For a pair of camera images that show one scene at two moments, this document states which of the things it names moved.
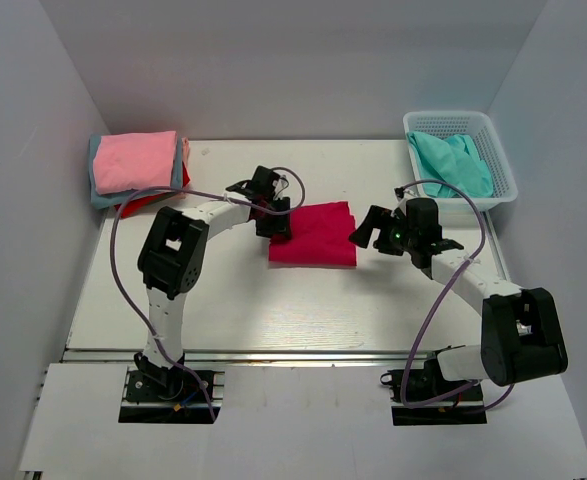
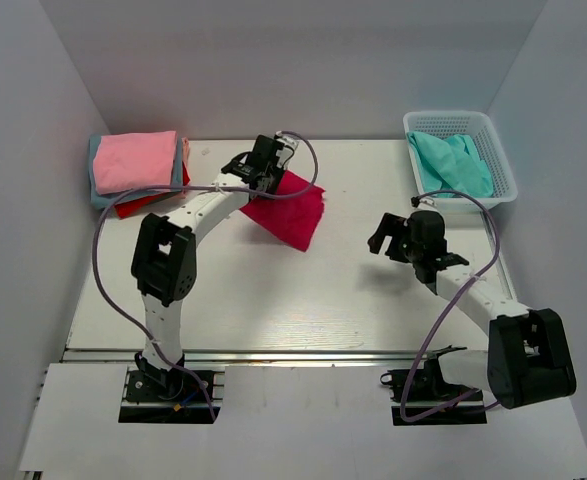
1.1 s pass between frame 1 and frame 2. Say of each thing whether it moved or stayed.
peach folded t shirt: stayed
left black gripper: moved
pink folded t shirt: stayed
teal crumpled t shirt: stayed
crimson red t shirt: moved
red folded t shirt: stayed
